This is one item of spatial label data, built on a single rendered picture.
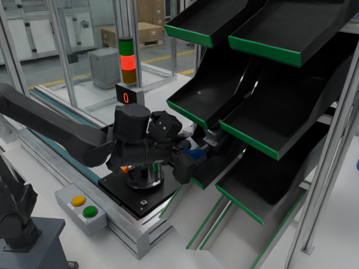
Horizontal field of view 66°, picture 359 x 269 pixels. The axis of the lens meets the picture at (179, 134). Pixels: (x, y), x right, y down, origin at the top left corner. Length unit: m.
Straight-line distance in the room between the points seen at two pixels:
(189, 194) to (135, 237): 0.20
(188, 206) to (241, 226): 0.16
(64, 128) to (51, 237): 0.32
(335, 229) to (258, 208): 0.55
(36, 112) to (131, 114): 0.17
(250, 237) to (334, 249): 0.39
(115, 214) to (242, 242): 0.40
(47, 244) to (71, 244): 0.25
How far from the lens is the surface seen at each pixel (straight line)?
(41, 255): 0.76
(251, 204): 0.62
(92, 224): 0.93
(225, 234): 0.77
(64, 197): 1.03
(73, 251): 1.00
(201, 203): 0.79
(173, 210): 0.84
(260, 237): 0.73
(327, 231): 1.11
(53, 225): 0.81
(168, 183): 0.99
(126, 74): 1.03
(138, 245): 0.88
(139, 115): 0.52
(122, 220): 0.90
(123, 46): 1.00
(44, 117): 0.55
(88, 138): 0.56
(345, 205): 1.24
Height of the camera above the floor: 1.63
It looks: 32 degrees down
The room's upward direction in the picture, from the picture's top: straight up
